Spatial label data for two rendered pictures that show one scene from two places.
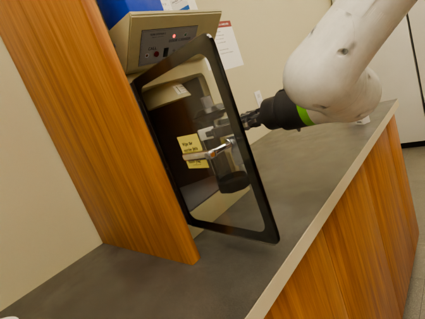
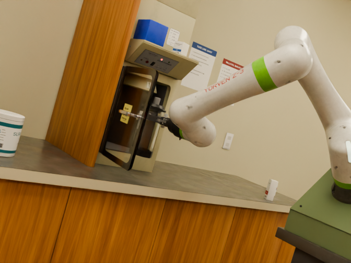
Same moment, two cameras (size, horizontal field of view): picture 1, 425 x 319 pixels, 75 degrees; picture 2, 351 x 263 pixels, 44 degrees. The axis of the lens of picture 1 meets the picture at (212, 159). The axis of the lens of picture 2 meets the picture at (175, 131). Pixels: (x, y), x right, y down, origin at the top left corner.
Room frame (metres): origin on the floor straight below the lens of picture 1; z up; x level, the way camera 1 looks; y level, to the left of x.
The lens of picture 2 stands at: (-1.15, -0.34, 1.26)
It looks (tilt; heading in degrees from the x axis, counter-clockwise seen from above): 3 degrees down; 5
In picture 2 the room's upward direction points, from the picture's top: 16 degrees clockwise
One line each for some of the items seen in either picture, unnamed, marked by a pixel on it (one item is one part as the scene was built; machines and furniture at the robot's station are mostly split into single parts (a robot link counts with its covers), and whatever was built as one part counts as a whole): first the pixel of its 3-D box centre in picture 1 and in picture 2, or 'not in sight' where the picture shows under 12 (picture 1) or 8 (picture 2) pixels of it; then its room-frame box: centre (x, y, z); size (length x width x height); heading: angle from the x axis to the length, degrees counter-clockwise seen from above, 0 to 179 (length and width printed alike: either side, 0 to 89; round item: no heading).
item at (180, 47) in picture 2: (184, 7); (180, 49); (0.84, -0.07, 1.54); 0.05 x 0.05 x 0.06; 60
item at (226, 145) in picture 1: (205, 152); (128, 114); (0.51, 0.01, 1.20); 0.10 x 0.05 x 0.03; 37
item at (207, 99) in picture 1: (197, 153); (127, 115); (0.59, 0.03, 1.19); 0.30 x 0.01 x 0.40; 37
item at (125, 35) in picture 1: (175, 39); (162, 61); (0.79, -0.02, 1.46); 0.32 x 0.11 x 0.10; 134
